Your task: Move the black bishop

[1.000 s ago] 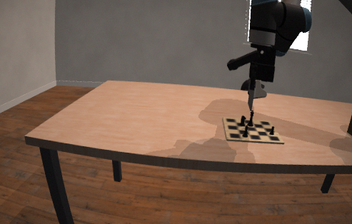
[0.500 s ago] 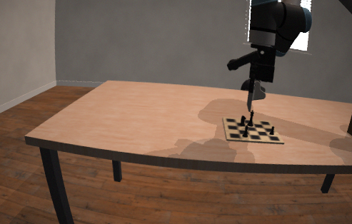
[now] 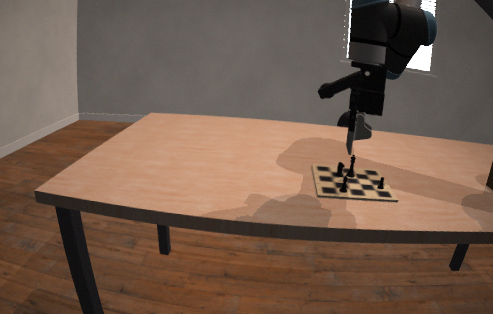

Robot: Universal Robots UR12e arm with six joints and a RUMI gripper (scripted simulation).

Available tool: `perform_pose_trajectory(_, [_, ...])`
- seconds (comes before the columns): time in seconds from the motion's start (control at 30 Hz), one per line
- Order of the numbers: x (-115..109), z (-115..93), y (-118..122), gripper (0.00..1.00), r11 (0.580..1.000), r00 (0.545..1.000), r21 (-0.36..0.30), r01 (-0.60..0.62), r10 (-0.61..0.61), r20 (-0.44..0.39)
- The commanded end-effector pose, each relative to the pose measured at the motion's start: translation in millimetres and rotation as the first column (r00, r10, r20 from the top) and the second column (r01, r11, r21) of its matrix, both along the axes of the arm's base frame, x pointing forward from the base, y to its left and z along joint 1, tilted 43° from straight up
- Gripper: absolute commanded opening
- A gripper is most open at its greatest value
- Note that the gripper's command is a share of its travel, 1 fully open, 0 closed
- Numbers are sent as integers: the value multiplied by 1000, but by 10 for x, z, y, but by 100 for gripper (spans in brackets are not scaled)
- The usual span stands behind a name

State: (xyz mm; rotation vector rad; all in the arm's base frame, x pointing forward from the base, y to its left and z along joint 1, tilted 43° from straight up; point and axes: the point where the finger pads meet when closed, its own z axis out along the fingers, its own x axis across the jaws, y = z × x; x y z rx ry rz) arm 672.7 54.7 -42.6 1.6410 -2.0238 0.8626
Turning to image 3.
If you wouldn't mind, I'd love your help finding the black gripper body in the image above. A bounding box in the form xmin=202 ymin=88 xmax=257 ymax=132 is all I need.
xmin=349 ymin=61 xmax=387 ymax=116

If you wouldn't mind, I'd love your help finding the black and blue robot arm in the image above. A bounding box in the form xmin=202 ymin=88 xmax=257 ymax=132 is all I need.
xmin=318 ymin=0 xmax=437 ymax=99

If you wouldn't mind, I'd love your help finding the tan and black chessboard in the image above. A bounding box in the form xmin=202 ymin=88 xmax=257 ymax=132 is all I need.
xmin=312 ymin=164 xmax=398 ymax=202

